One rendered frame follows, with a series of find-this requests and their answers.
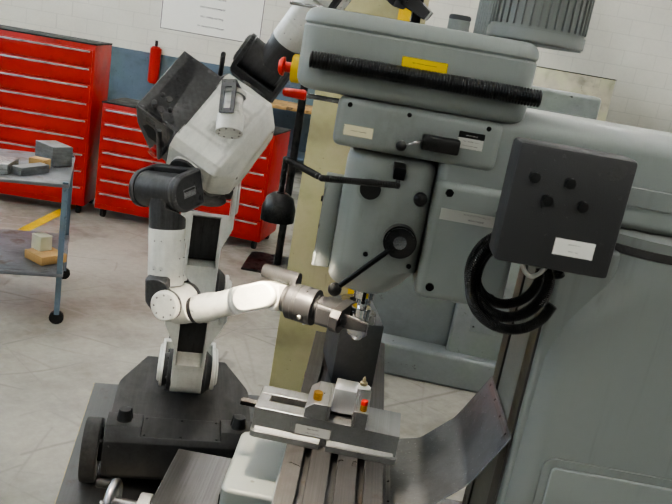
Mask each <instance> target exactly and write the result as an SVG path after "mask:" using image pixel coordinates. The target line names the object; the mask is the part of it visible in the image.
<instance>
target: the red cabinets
mask: <svg viewBox="0 0 672 504"><path fill-rule="evenodd" d="M112 45H113V43H107V42H101V41H95V40H89V39H83V38H77V37H71V36H66V35H60V34H54V33H48V32H42V31H36V30H30V29H25V28H19V27H13V26H7V25H1V24H0V149H9V150H18V151H27V152H35V146H36V140H56V141H58V142H61V143H63V144H66V145H68V146H71V147H73V155H75V163H74V172H73V186H72V200H71V204H72V205H76V207H75V212H76V213H80V212H81V208H82V206H84V205H86V204H87V203H91V204H92V203H93V201H94V198H95V205H94V208H99V209H100V216H102V217H105V215H106V210H109V211H114V212H120V213H125V214H130V215H135V216H141V217H146V218H149V207H139V206H137V205H135V204H134V203H133V202H132V200H131V199H130V196H129V182H130V179H131V177H132V175H133V174H134V173H135V172H136V171H137V170H139V169H141V168H144V167H147V166H149V165H153V164H166V161H165V160H163V159H162V158H161V159H160V160H158V159H157V158H154V157H152V156H151V155H150V154H149V153H148V150H149V147H148V145H147V142H146V140H145V138H144V136H143V133H142V131H141V129H140V126H139V124H138V122H137V109H136V105H137V104H138V103H139V102H140V101H141V100H136V99H131V98H125V97H124V98H118V99H112V100H108V88H109V76H110V63H111V51H112ZM290 131H291V129H287V128H282V127H277V126H275V129H274V133H273V138H272V140H271V141H270V144H269V145H268V146H267V147H266V149H265V150H264V151H263V153H262V154H261V155H260V156H259V158H258V159H257V160H256V162H255V163H254V165H253V166H252V168H251V169H250V171H249V172H248V173H247V174H246V176H245V177H244V178H243V180H242V181H241V190H240V199H239V207H238V213H237V214H236V215H235V217H234V225H233V230H232V232H231V234H230V235H229V236H232V237H236V238H241V239H245V240H250V241H252V242H251V248H252V249H256V246H257V242H260V241H262V240H263V239H268V238H269V236H270V234H271V233H273V232H274V231H275V230H276V225H277V224H273V223H269V222H266V221H263V220H261V219H260V215H261V208H262V204H263V202H264V200H265V198H266V196H267V195H268V194H270V193H272V192H274V191H278V189H279V184H280V183H279V181H280V176H281V168H282V163H283V162H282V161H283V157H284V156H287V151H288V145H289V138H290ZM0 193H2V194H8V195H15V196H21V197H27V198H34V199H40V200H47V201H53V202H59V203H61V199H62V188H60V187H49V186H39V185H29V184H19V183H8V182H0ZM230 203H231V199H230V200H227V199H226V203H225V204H224V205H222V206H219V207H207V206H202V205H201V206H199V207H197V208H195V209H193V210H191V211H196V212H204V213H212V214H220V215H228V216H229V211H230Z"/></svg>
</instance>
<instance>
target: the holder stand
mask: <svg viewBox="0 0 672 504"><path fill-rule="evenodd" d="M332 297H335V298H338V299H341V300H345V299H349V300H352V301H355V303H356V299H357V298H355V297H354V296H353V294H343V295H338V296H332ZM368 306H370V307H371V308H372V310H371V315H372V316H375V317H376V319H375V324H374V325H373V326H372V325H369V326H368V332H367V336H366V337H363V338H361V340H354V339H352V338H351V335H349V334H348V333H347V329H345V328H344V329H343V330H341V331H340V332H339V333H338V334H337V333H334V332H331V331H329V330H328V328H327V330H326V336H325V342H324V347H323V352H324V356H325V360H326V364H327V369H328V373H329V377H330V381H331V383H336V382H337V378H341V379H346V380H351V381H356V382H359V383H360V381H362V380H363V378H364V377H366V382H368V385H369V386H370V387H372V385H373V380H374V375H375V370H376V364H377V359H378V354H379V349H380V344H381V339H382V334H383V329H384V326H383V324H382V322H381V319H380V317H379V315H378V313H377V311H376V308H375V306H374V304H373V302H372V301H369V305H368Z"/></svg>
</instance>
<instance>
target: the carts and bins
mask: <svg viewBox="0 0 672 504"><path fill-rule="evenodd" d="M74 163H75V155H73V147H71V146H68V145H66V144H63V143H61V142H58V141H56V140H36V146H35V152H27V151H18V150H9V149H0V182H8V183H19V184H29V185H39V186H49V187H60V188H62V199H61V213H60V228H59V233H50V232H38V231H25V230H12V229H0V274H13V275H29V276H45V277H56V287H55V301H54V310H53V311H52V312H51V313H50V314H49V321H50V322H51V323H52V324H60V323H61V322H62V321H63V318H64V315H63V313H62V312H61V311H60V298H61V284H62V279H67V278H68V277H69V276H70V270H69V269H68V268H67V255H68V243H69V237H70V234H69V228H70V214H71V200H72V186H73V172H74Z"/></svg>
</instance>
